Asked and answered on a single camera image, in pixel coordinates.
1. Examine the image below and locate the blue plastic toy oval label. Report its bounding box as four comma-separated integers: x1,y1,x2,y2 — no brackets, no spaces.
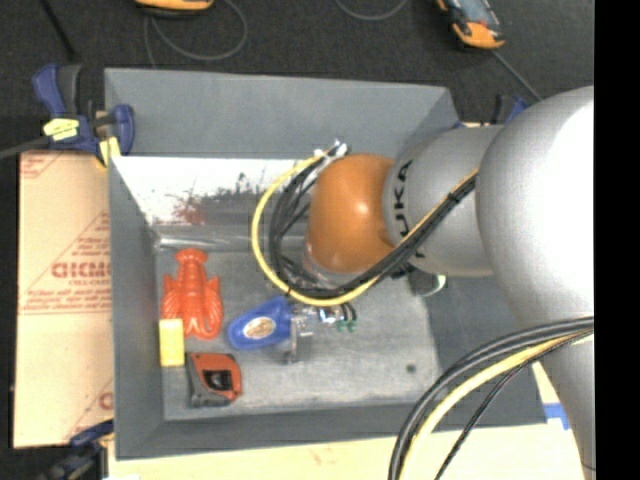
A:
226,295,294,352

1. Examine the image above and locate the clear plastic wrapper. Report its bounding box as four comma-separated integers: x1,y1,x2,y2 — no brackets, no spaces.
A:
152,230,256,254

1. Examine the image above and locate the orange toy lobster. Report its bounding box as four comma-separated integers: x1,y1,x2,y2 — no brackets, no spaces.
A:
160,247,225,340

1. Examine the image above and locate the yellow block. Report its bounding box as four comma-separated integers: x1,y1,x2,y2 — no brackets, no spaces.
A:
158,318,186,368

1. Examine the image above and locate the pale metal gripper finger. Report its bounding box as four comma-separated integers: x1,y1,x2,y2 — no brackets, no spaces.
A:
281,316,315,366

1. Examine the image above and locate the grey metal bin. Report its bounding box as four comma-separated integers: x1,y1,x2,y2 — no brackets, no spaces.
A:
103,67,547,460

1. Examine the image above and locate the orange and grey tape measure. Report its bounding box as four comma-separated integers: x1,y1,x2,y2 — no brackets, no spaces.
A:
185,351,244,409

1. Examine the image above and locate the brown cardboard board red print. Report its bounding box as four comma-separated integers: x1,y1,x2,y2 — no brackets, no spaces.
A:
12,150,115,449

